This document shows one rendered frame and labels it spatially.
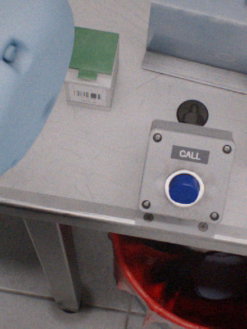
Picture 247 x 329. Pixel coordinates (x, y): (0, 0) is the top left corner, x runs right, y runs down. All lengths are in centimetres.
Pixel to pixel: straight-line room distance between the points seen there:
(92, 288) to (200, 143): 96
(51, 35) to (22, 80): 2
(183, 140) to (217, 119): 10
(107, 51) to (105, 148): 9
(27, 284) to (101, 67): 95
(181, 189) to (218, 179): 3
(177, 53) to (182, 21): 6
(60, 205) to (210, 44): 19
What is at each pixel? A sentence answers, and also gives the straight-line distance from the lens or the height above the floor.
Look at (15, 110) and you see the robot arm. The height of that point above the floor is 133.
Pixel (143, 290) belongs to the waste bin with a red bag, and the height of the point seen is 44.
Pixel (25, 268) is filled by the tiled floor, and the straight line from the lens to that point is 162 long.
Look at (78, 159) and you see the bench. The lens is 74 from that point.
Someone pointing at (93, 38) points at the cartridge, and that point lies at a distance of 71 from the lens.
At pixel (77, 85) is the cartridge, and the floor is 92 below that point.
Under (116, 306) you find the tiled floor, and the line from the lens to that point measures 160.
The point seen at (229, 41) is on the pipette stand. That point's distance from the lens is 72.
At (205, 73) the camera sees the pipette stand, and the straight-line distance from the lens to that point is 77.
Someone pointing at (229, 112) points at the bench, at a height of 88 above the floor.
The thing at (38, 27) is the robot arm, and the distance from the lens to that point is 27.
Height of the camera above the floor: 158
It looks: 72 degrees down
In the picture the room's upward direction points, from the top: 4 degrees clockwise
